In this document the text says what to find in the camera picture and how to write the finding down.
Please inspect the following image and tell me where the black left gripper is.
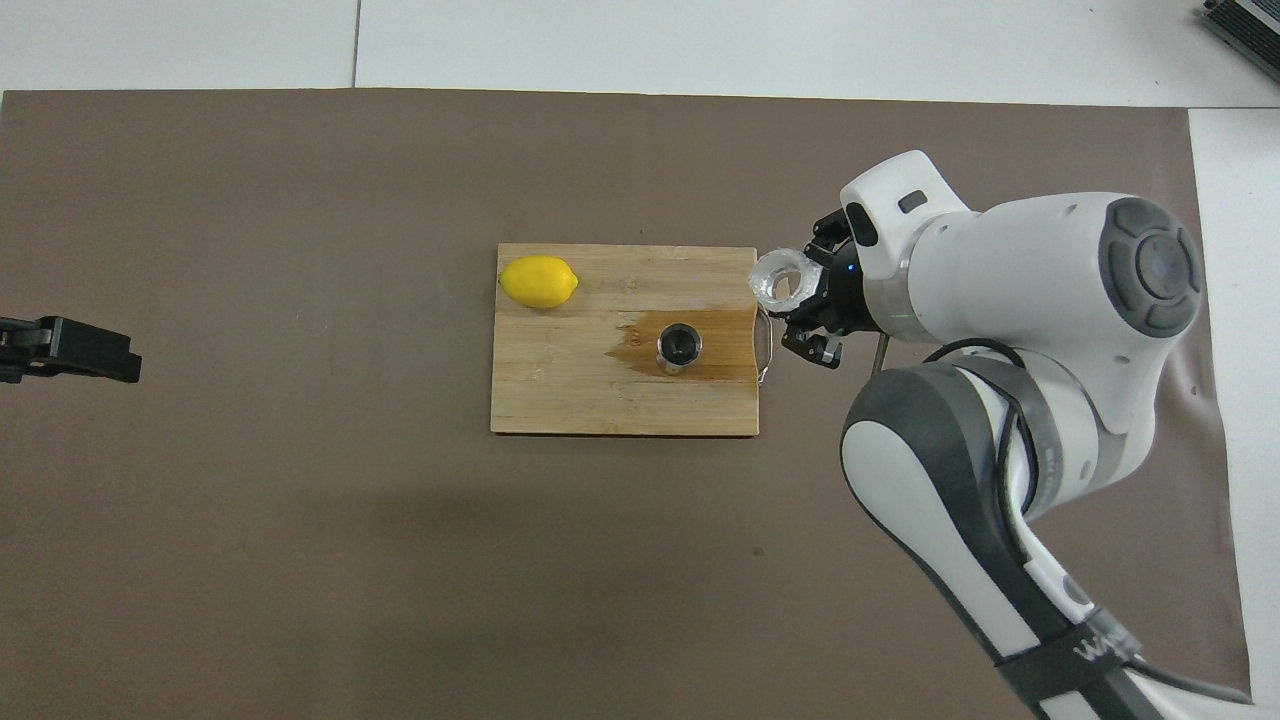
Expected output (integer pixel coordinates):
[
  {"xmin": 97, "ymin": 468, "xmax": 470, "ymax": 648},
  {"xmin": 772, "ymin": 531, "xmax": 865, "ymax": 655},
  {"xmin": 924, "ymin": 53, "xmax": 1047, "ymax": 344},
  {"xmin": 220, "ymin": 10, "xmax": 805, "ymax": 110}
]
[{"xmin": 0, "ymin": 314, "xmax": 143, "ymax": 384}]

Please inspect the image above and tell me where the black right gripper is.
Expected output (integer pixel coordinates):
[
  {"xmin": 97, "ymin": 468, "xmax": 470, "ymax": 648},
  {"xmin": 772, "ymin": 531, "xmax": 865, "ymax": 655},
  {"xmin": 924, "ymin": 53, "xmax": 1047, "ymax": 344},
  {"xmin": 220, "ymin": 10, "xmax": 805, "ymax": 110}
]
[{"xmin": 780, "ymin": 206, "xmax": 873, "ymax": 371}]

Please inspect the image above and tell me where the steel double jigger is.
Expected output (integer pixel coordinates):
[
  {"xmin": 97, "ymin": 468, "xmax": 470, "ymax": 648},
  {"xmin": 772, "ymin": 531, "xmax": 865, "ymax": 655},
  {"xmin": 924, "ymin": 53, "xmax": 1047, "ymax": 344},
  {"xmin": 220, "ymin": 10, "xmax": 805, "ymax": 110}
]
[{"xmin": 656, "ymin": 320, "xmax": 704, "ymax": 378}]

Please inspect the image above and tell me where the wooden cutting board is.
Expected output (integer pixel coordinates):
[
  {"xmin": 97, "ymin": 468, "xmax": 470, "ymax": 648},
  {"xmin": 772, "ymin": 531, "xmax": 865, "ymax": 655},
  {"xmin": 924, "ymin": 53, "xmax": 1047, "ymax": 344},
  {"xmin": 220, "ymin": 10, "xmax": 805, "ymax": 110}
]
[{"xmin": 490, "ymin": 243, "xmax": 776, "ymax": 438}]

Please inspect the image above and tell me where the yellow lemon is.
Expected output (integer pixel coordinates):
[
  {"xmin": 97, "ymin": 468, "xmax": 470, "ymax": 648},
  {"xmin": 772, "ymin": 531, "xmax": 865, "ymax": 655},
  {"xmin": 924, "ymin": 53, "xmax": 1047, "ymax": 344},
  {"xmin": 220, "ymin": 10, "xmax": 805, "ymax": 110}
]
[{"xmin": 499, "ymin": 255, "xmax": 580, "ymax": 310}]

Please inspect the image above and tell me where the brown table mat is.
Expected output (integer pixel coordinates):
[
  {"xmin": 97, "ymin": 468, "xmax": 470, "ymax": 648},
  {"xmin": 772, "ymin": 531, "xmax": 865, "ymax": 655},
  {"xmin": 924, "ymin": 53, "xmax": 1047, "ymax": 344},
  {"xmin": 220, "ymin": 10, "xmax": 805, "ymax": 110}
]
[{"xmin": 0, "ymin": 88, "xmax": 1256, "ymax": 720}]

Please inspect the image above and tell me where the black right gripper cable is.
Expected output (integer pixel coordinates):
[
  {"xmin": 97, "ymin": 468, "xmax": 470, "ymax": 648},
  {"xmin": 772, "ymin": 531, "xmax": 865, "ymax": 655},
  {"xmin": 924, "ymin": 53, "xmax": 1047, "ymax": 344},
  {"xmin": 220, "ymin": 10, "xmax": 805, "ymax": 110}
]
[{"xmin": 872, "ymin": 335, "xmax": 1051, "ymax": 521}]

